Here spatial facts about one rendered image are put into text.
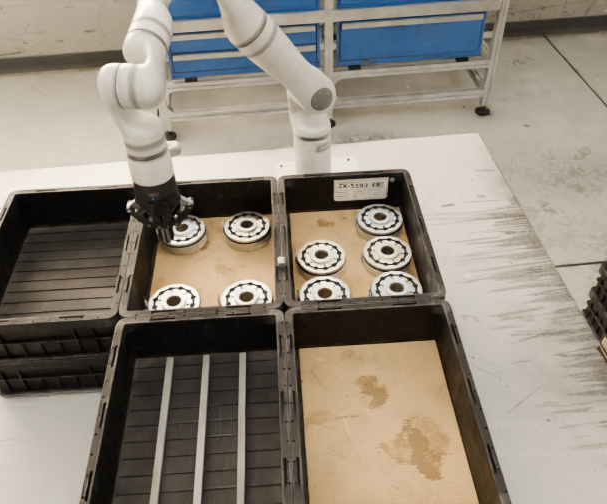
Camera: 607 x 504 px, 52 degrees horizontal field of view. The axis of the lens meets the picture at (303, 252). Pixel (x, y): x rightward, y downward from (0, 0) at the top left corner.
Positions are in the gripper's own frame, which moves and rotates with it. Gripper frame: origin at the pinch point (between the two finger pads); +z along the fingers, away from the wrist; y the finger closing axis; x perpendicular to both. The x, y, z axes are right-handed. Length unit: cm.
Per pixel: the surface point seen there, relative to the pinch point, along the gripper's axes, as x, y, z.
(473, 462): -44, 50, 13
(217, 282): 0.7, 7.9, 15.2
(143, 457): -38.4, -2.6, 15.3
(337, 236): 12.9, 34.5, 15.2
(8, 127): 205, -122, 98
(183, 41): 189, -19, 48
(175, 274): 3.8, -1.2, 15.2
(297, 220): 19.2, 25.8, 15.2
